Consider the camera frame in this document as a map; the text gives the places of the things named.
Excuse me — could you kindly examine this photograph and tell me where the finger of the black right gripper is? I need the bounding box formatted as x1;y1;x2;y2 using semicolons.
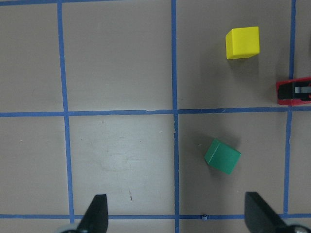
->
278;81;311;100

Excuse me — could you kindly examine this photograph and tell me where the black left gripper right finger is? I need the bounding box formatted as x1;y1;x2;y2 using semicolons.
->
244;192;295;233

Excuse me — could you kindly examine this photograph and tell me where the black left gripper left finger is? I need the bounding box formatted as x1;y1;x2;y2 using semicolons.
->
76;194;108;233

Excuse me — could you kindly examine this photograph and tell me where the yellow wooden block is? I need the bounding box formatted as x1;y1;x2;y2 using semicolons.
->
225;26;260;60

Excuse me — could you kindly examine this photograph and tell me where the red wooden block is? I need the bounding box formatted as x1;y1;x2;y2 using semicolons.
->
276;77;311;106

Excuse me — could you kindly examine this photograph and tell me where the green wooden block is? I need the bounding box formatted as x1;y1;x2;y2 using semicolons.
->
204;138;241;175

